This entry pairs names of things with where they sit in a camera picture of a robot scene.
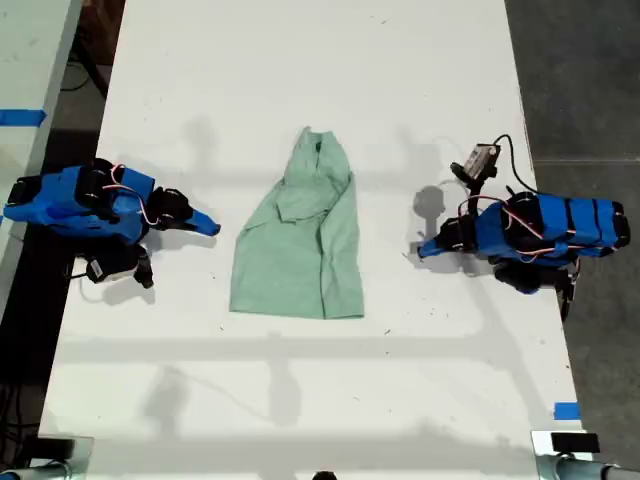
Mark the long blue tape strip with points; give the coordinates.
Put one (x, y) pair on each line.
(22, 117)

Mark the pale green T-shirt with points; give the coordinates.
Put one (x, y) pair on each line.
(295, 250)

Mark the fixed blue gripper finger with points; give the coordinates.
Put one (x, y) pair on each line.
(434, 243)
(202, 218)

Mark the metal table clamp bracket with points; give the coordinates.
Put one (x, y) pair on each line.
(82, 460)
(542, 455)

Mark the small black round object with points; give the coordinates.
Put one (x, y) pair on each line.
(324, 475)

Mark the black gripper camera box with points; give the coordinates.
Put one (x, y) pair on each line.
(480, 160)
(110, 267)

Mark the small black box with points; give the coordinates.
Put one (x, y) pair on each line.
(575, 443)
(56, 447)

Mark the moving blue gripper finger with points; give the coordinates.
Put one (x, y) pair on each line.
(434, 253)
(205, 229)

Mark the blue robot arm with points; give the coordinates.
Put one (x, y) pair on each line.
(560, 230)
(65, 207)

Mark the short blue tape strip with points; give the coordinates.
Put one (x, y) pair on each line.
(566, 410)

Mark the white side table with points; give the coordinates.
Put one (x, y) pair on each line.
(27, 60)

